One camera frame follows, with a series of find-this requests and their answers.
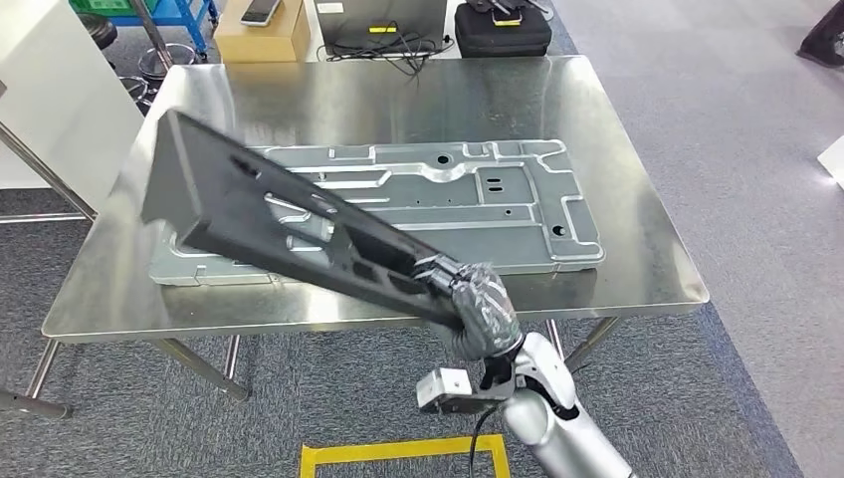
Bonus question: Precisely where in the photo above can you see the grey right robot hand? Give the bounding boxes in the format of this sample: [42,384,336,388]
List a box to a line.
[411,253,527,362]

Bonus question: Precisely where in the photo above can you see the black plastic panel part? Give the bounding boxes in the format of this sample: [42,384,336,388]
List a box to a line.
[139,109,463,332]

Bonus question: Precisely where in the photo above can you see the stainless steel workbench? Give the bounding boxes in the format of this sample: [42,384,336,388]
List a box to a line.
[40,54,712,403]

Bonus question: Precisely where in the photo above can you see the grey stamped metal plate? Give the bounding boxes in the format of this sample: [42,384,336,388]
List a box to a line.
[147,138,606,288]

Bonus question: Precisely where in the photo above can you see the black carrying case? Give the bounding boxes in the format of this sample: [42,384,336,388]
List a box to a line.
[453,1,553,60]

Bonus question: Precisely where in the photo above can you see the dark grey laptop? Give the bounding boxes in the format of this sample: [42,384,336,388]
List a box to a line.
[315,0,450,56]

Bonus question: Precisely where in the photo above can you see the cardboard box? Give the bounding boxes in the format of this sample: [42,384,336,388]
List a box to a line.
[212,0,313,64]

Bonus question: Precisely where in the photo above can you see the smartphone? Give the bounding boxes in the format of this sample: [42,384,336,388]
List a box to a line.
[239,0,284,28]

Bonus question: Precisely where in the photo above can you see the white display plinth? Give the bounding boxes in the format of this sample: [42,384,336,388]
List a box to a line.
[817,134,844,189]

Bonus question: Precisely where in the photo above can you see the blue trolley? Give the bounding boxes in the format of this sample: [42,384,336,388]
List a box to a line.
[69,0,220,62]

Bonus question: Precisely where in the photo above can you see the white board panel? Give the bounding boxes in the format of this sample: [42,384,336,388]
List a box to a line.
[0,0,145,212]

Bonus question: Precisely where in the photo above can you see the black stool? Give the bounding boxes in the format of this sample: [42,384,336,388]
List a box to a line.
[78,11,199,111]

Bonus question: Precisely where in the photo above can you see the green plastic crate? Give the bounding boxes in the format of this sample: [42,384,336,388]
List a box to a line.
[69,0,159,16]

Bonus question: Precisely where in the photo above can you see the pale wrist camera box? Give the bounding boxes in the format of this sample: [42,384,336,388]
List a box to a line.
[415,367,513,417]

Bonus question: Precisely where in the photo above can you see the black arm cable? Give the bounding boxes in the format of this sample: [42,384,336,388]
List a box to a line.
[469,402,503,478]

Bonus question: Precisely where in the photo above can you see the black tangled cables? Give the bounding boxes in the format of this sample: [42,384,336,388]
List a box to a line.
[319,36,456,81]

